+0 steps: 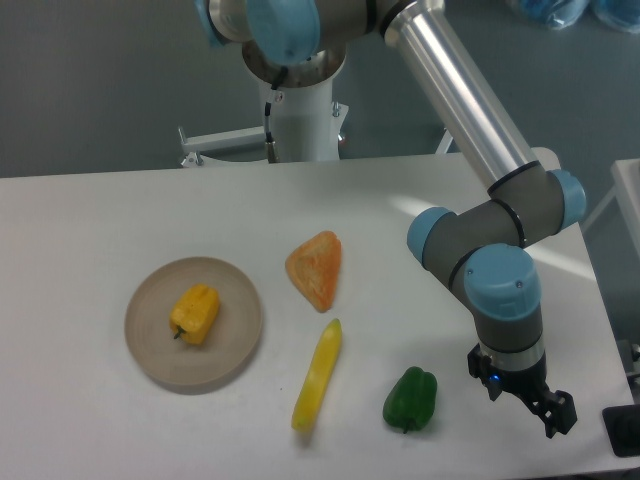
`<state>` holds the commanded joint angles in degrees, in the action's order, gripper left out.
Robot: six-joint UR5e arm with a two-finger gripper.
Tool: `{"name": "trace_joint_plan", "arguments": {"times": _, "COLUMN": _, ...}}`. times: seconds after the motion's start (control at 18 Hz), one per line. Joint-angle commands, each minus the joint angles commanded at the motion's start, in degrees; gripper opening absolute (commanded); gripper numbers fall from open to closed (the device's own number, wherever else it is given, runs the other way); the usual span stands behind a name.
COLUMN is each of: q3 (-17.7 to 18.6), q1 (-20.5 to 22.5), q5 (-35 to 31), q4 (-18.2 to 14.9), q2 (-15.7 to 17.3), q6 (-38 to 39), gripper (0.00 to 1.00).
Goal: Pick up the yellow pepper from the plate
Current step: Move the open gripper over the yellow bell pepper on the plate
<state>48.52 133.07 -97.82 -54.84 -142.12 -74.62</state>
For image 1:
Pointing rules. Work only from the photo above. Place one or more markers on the blue plastic bag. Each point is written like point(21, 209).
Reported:
point(619, 15)

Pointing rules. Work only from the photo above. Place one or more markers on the orange triangular toast slice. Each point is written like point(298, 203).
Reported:
point(314, 267)

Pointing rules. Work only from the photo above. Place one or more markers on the yellow bell pepper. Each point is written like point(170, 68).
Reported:
point(194, 313)

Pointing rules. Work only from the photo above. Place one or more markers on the green bell pepper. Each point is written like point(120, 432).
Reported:
point(410, 405)

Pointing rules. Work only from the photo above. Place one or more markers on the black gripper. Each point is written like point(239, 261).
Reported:
point(523, 375)

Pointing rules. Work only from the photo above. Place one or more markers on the black device at edge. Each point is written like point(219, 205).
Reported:
point(622, 426)

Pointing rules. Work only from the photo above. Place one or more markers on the beige round plate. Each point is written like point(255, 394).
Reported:
point(174, 364)

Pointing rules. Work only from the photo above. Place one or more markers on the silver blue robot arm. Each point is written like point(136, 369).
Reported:
point(481, 255)

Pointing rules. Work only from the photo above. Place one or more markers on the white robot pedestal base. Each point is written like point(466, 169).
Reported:
point(304, 125)

